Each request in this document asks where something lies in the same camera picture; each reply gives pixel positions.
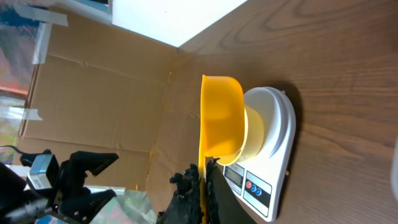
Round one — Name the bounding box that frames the yellow measuring scoop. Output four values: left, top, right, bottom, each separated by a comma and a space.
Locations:
198, 75, 245, 223

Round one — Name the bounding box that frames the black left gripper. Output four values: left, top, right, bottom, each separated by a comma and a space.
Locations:
52, 151, 119, 223

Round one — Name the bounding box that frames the yellow plastic bowl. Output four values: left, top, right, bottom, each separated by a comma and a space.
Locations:
217, 105, 264, 166

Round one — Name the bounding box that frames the brown cardboard panel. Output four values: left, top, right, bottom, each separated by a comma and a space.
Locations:
12, 6, 178, 215

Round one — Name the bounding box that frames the white digital kitchen scale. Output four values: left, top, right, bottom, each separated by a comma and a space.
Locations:
223, 86, 296, 222

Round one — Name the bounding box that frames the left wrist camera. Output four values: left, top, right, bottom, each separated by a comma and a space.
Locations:
27, 154, 60, 190

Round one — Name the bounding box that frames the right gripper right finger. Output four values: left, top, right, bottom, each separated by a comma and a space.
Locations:
205, 158, 256, 224

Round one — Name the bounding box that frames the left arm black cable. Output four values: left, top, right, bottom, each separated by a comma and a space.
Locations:
0, 145, 29, 156

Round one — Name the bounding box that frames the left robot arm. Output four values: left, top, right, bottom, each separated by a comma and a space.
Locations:
1, 149, 119, 223

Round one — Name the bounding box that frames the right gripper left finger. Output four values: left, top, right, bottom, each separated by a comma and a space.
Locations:
156, 164, 204, 224

